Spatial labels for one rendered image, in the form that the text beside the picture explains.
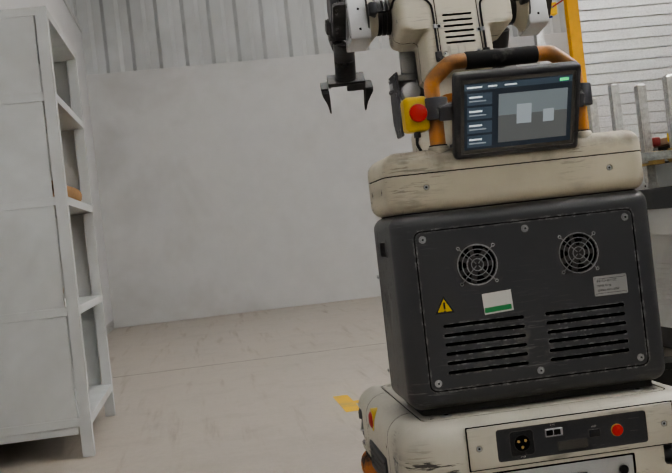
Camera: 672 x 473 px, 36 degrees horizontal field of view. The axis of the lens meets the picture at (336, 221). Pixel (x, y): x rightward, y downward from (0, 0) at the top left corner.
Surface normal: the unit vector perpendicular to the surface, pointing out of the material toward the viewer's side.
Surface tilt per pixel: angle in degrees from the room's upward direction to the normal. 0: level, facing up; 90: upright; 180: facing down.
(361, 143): 90
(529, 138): 115
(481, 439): 90
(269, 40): 90
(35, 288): 90
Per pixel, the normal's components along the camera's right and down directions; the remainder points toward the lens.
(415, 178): 0.11, -0.03
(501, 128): 0.15, 0.40
